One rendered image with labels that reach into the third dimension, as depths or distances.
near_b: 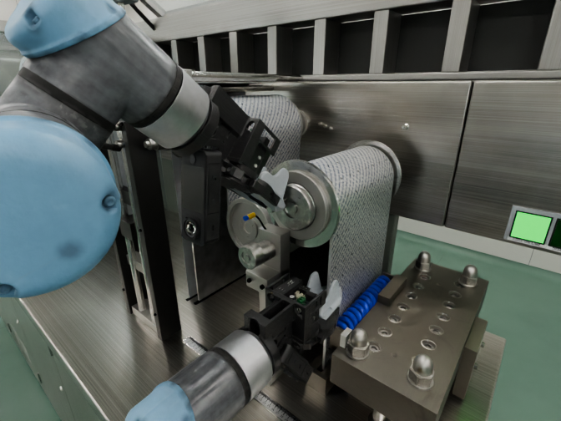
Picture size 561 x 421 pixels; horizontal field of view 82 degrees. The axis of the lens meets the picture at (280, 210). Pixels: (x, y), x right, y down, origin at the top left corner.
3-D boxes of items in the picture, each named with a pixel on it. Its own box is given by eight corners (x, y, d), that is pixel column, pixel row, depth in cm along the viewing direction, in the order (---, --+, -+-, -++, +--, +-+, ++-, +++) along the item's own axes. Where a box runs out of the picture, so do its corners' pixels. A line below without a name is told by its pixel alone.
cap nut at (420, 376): (402, 381, 47) (406, 357, 45) (411, 365, 49) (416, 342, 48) (429, 395, 45) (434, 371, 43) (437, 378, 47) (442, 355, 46)
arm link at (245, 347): (252, 417, 37) (207, 378, 42) (277, 389, 40) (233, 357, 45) (250, 368, 34) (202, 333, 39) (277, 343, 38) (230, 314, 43)
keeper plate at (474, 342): (451, 393, 58) (464, 347, 54) (463, 359, 65) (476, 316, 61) (467, 402, 57) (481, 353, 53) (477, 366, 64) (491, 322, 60)
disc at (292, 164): (265, 234, 59) (264, 154, 54) (267, 233, 60) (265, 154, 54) (336, 259, 50) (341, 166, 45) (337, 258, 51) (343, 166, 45)
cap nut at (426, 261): (411, 268, 75) (415, 251, 74) (416, 262, 78) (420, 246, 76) (428, 274, 73) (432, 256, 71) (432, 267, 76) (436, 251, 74)
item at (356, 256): (324, 331, 57) (330, 238, 51) (378, 275, 74) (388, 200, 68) (326, 332, 57) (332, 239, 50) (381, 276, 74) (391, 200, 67)
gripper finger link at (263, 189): (288, 199, 45) (250, 169, 38) (284, 209, 44) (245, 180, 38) (264, 193, 48) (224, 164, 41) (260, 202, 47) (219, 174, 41)
